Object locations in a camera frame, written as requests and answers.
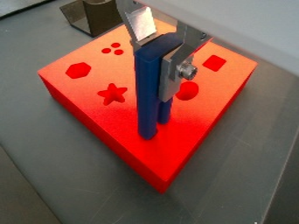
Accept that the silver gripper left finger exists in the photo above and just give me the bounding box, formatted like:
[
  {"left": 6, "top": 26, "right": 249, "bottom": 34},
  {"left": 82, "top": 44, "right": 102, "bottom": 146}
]
[{"left": 117, "top": 0, "right": 162, "bottom": 51}]

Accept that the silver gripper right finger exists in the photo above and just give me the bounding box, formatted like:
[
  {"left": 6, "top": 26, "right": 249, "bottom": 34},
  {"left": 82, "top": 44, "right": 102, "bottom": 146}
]
[{"left": 159, "top": 21, "right": 213, "bottom": 102}]

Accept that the blue square-circle peg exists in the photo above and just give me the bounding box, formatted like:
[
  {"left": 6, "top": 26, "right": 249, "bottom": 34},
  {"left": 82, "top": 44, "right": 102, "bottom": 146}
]
[{"left": 135, "top": 32, "right": 182, "bottom": 140}]

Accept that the dark grey curved holder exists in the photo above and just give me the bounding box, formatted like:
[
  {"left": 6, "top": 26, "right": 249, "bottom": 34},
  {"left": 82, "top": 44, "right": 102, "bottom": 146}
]
[{"left": 61, "top": 0, "right": 123, "bottom": 37}]

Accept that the red shape-sorting block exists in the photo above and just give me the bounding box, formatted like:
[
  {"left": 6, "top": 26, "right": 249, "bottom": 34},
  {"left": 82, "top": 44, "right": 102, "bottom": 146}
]
[{"left": 39, "top": 25, "right": 258, "bottom": 193}]

